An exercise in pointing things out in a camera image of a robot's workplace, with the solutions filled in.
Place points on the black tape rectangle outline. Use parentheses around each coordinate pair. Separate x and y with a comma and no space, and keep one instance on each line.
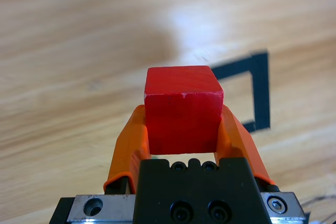
(260,90)

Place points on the red wooden cube block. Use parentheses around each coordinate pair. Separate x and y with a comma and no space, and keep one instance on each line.
(183,119)

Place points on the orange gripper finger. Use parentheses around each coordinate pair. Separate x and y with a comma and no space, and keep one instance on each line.
(236,140)
(128,145)

